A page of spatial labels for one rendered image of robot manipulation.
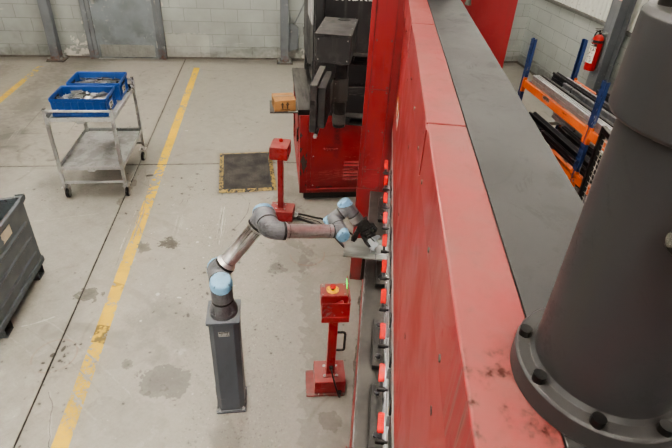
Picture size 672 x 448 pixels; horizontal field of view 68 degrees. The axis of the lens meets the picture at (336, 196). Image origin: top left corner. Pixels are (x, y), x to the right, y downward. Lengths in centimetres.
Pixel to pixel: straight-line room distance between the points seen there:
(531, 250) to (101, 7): 916
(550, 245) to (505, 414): 36
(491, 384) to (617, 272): 21
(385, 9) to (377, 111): 66
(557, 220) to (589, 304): 43
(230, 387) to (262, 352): 54
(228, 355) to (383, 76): 195
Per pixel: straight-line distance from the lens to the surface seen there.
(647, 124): 47
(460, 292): 75
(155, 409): 352
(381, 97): 339
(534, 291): 80
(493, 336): 71
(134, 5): 953
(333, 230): 266
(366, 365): 249
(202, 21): 943
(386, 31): 326
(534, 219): 96
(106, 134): 608
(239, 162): 587
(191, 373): 363
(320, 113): 364
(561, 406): 63
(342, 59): 348
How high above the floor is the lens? 279
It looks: 32 degrees down
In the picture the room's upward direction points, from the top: 3 degrees clockwise
